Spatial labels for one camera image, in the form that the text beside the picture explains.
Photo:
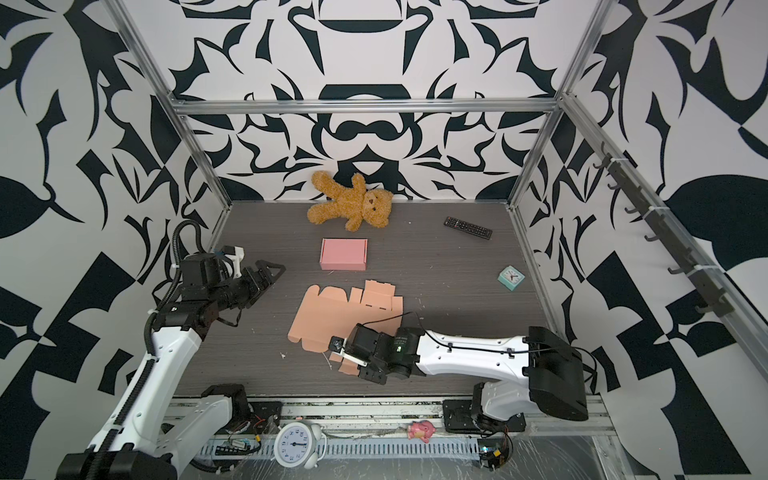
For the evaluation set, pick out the peach cardboard box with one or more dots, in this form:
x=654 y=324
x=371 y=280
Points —
x=332 y=311

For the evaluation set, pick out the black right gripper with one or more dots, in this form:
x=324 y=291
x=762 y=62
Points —
x=364 y=374

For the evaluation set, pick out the white round alarm clock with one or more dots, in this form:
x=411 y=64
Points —
x=300 y=444

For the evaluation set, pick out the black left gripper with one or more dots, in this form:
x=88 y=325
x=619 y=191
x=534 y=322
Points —
x=252 y=287

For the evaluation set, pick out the small pink toy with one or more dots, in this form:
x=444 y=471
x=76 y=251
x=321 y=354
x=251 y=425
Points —
x=421 y=430

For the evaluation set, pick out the black remote control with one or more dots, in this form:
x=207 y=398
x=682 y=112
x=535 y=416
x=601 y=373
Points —
x=468 y=228

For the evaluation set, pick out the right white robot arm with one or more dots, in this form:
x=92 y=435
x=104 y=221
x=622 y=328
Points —
x=534 y=372

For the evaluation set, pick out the grey wall hook rail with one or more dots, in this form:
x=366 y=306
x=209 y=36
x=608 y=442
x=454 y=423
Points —
x=690 y=261

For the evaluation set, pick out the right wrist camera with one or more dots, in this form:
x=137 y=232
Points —
x=350 y=349

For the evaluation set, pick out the green circuit board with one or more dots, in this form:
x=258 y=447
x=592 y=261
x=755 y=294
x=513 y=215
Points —
x=493 y=456

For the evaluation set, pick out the brown teddy bear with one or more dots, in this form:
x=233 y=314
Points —
x=356 y=204

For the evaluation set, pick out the white slotted cable duct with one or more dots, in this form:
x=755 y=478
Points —
x=357 y=449

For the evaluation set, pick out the pink cardboard box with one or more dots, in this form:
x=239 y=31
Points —
x=343 y=254

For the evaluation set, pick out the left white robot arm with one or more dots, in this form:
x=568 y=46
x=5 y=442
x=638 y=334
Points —
x=132 y=443

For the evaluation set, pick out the small teal alarm clock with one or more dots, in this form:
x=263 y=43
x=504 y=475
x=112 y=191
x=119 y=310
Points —
x=511 y=278

